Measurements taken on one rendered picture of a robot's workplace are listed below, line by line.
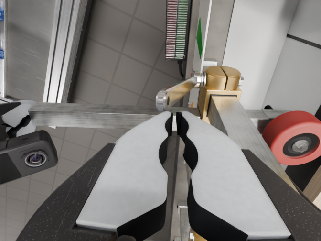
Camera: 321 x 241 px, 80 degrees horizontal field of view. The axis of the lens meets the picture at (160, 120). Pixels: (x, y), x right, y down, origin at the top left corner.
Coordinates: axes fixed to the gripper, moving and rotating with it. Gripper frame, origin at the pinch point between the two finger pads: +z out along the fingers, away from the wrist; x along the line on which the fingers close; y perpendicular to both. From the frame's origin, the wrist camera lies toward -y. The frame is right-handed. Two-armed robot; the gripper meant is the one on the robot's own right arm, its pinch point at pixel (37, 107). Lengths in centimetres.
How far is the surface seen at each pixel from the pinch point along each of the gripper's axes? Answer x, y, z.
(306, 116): -3.9, -42.2, -6.3
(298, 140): -0.8, -41.6, -7.7
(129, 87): 32, 0, 83
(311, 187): 12, -50, -5
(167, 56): -6.4, -23.0, 12.6
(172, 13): -14.4, -23.5, 12.6
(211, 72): -8.4, -29.2, -2.7
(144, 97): 39, -9, 83
